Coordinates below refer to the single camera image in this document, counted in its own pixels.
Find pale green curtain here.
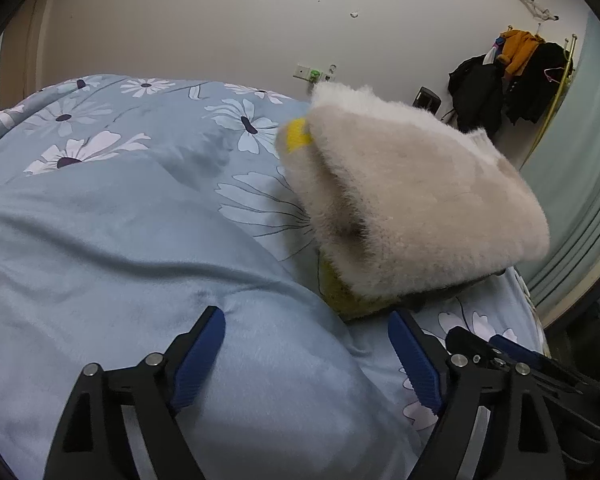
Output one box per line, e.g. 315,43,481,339
518,14,600,320

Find wall power socket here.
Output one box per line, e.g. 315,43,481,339
292,64,337,84

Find clothes on coat rack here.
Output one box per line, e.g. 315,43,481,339
448,27,573,136

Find dark green yellow folded garment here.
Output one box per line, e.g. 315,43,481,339
317,254,506,322

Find blue floral duvet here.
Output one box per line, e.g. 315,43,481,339
0,75,545,479

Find beige fluffy cartoon sweater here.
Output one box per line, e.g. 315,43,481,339
275,82,550,297

